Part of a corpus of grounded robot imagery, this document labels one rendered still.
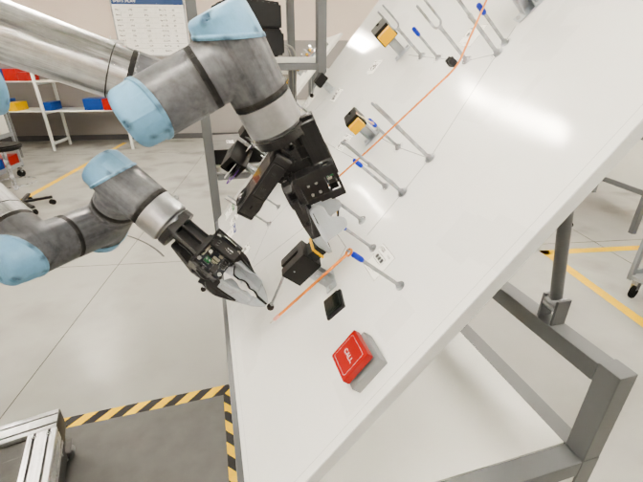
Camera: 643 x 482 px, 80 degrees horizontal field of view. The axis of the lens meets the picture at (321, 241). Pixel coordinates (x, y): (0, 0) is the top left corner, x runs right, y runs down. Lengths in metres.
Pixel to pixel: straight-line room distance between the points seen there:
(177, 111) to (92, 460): 1.69
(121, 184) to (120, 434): 1.49
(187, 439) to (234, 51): 1.66
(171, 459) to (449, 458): 1.28
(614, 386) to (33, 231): 0.93
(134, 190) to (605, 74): 0.66
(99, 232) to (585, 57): 0.76
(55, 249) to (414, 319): 0.53
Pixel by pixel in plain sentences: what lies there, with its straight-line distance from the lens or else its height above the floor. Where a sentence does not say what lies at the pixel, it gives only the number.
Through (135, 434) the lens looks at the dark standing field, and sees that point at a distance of 2.00.
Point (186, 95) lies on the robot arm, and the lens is 0.48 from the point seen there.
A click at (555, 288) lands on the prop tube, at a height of 1.07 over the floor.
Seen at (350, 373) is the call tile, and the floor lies 1.10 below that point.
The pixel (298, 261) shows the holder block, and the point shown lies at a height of 1.16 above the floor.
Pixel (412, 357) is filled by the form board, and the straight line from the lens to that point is 0.50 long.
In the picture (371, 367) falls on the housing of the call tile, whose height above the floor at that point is 1.10.
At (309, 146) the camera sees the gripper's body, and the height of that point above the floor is 1.35.
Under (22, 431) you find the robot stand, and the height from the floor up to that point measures 0.23.
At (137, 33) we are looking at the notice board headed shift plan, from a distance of 8.40.
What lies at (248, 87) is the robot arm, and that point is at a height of 1.43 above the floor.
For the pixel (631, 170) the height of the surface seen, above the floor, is 0.53.
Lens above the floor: 1.46
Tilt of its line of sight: 26 degrees down
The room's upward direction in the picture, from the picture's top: straight up
